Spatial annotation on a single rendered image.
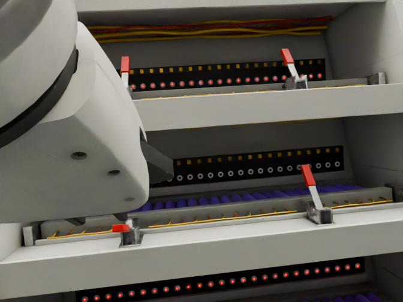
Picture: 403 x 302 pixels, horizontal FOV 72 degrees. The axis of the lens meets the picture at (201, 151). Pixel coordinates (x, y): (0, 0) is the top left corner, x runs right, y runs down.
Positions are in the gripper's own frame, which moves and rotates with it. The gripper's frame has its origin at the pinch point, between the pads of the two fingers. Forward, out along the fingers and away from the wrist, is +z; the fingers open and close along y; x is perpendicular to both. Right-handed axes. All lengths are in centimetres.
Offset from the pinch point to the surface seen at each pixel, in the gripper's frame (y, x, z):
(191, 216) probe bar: 8.0, 2.7, 20.5
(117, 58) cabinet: -4.9, 40.4, 24.5
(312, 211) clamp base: 25.2, 0.6, 16.1
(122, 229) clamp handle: 0.1, -0.7, 8.9
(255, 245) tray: 15.9, -3.3, 15.6
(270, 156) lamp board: 25.4, 14.8, 27.6
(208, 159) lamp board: 12.8, 15.0, 27.4
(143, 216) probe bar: 0.8, 3.2, 20.0
